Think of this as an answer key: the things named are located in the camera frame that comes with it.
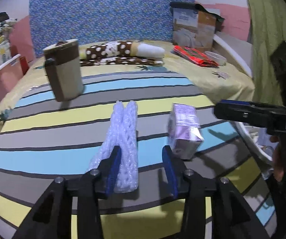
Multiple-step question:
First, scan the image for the green curtain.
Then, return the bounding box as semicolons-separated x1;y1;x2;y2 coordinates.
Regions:
248;0;286;105

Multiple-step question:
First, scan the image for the red green plaid cloth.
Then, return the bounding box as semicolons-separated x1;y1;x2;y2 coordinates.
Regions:
173;45;219;68

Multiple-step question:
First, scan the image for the purple foam net sleeve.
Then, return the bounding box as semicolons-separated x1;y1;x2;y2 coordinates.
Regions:
88;100;139;193

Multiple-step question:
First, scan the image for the white plastic bowl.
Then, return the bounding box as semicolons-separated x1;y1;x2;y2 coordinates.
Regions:
205;51;227;66

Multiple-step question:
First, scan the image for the brown beige travel mug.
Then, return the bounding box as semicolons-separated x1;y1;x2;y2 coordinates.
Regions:
43;39;84;102

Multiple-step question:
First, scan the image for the cardboard bedding box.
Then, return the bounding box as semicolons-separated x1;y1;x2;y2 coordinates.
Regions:
170;2;225;52

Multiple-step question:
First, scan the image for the right hand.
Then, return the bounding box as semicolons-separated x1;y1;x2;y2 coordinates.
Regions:
270;136;286;182

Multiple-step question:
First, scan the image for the purple milk carton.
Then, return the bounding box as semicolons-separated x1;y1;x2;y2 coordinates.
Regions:
167;104;204;160

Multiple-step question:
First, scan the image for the pink storage box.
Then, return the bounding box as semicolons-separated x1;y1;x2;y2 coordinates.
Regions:
0;54;23;102

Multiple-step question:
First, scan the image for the blue patterned headboard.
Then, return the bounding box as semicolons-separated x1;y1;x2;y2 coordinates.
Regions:
29;0;195;57

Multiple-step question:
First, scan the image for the yellow pineapple bed sheet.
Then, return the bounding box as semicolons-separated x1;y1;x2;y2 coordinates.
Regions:
0;40;255;132

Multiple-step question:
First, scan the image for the white trash bin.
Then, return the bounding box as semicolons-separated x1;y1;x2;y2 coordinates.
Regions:
233;121;278;180

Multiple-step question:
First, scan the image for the striped table cloth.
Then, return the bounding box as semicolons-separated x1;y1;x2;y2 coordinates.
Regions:
0;71;277;238

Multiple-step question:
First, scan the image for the white bed frame rail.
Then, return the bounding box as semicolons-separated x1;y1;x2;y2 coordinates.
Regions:
212;32;253;78

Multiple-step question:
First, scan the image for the brown polka dot blanket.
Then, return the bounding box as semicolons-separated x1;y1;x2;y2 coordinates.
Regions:
79;40;165;66

